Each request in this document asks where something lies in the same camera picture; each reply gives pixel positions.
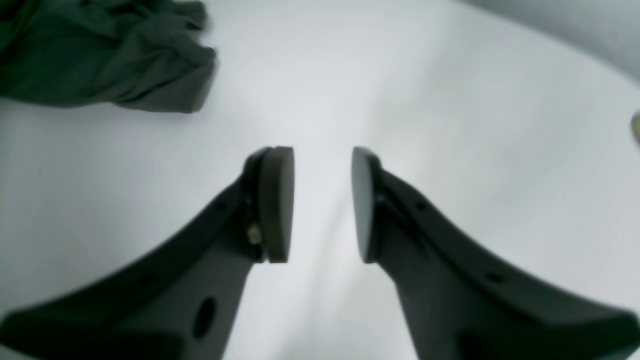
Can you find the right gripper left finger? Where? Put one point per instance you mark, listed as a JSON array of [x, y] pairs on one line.
[[180, 301]]

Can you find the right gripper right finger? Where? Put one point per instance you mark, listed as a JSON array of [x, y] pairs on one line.
[[462, 302]]

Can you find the dark grey t-shirt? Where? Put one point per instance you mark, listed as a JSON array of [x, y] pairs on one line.
[[135, 54]]

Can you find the right table cable grommet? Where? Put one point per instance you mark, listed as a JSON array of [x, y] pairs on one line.
[[635, 126]]

